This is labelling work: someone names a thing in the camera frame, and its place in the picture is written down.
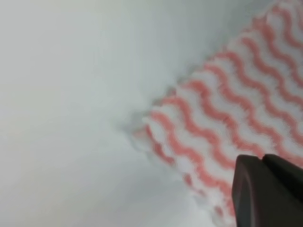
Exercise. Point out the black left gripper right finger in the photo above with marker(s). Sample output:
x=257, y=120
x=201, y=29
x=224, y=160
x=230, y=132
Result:
x=289, y=186

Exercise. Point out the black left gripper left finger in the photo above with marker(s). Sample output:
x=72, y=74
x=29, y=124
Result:
x=248, y=171

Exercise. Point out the pink white wavy striped towel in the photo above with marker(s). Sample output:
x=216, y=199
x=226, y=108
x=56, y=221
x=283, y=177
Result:
x=246, y=99

